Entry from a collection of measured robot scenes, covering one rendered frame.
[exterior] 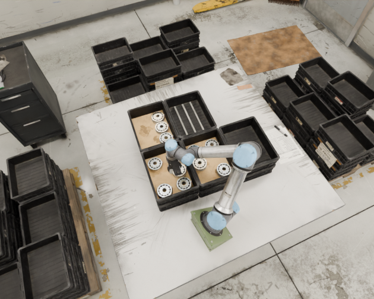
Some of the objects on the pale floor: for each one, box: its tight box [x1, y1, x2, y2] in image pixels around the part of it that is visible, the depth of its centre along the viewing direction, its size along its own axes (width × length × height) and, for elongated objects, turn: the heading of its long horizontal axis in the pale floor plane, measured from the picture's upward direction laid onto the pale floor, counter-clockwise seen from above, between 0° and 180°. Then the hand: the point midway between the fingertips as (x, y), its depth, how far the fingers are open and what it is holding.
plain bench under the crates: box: [75, 63, 346, 299], centre depth 251 cm, size 160×160×70 cm
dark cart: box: [0, 40, 66, 149], centre depth 287 cm, size 60×45×90 cm
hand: (175, 172), depth 197 cm, fingers open, 4 cm apart
